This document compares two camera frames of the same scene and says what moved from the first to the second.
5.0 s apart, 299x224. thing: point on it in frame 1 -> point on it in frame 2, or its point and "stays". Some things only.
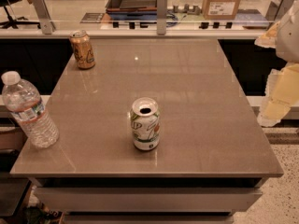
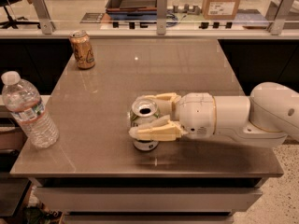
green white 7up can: (145, 123) stays
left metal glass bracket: (47, 23) stays
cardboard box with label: (221, 2) stays
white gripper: (289, 38) -> (196, 114)
